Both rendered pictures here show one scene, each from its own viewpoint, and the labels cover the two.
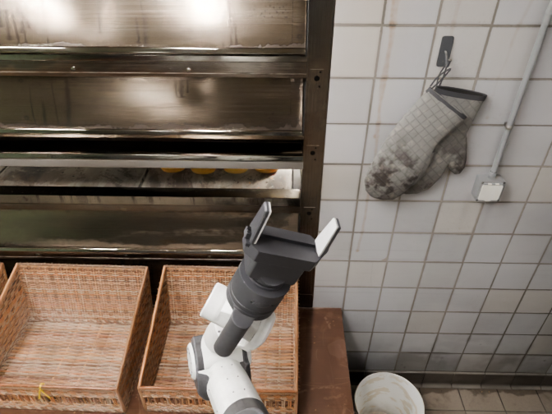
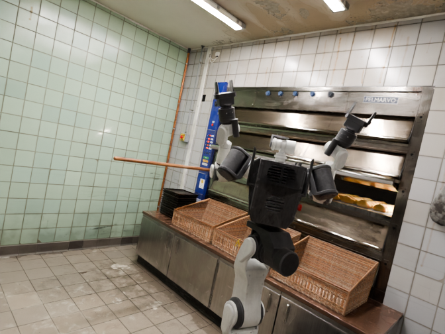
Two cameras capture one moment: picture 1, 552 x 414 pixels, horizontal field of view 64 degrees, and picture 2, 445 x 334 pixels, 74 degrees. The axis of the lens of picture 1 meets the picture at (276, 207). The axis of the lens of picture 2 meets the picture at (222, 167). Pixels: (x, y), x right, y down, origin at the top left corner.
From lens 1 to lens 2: 1.40 m
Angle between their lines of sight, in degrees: 52
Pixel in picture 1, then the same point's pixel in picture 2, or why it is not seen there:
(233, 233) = (349, 228)
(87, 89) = (314, 147)
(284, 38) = (399, 134)
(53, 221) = not seen: hidden behind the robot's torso
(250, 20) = (386, 128)
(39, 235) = not seen: hidden behind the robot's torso
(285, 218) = (379, 229)
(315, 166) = (402, 199)
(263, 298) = (345, 131)
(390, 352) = not seen: outside the picture
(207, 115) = (356, 163)
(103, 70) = (323, 140)
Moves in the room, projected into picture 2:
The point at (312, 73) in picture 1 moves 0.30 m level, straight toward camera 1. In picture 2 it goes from (410, 152) to (395, 144)
